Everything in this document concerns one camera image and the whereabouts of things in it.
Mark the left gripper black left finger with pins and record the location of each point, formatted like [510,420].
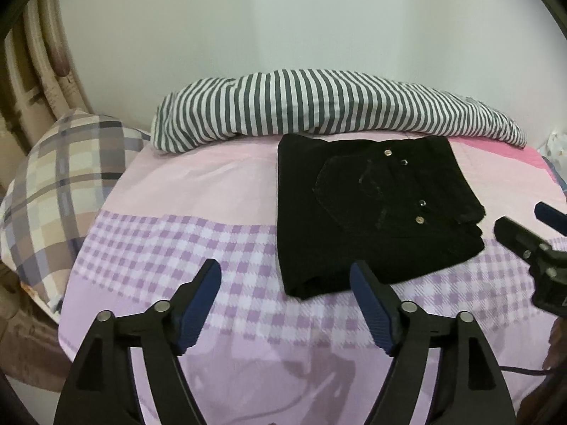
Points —
[100,387]

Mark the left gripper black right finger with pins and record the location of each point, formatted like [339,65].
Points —
[469,385]

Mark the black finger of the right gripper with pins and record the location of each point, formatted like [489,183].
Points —
[523,243]
[551,217]

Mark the black pants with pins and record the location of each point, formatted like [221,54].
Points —
[401,206]

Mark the white dotted pillow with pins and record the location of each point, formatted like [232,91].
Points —
[556,152]

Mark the pink purple bed sheet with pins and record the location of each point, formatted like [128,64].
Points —
[262,356]

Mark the plaid pillow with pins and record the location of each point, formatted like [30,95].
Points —
[56,195]

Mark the striped grey white blanket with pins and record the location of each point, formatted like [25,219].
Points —
[319,102]

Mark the beige wooden headboard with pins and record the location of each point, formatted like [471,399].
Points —
[38,83]

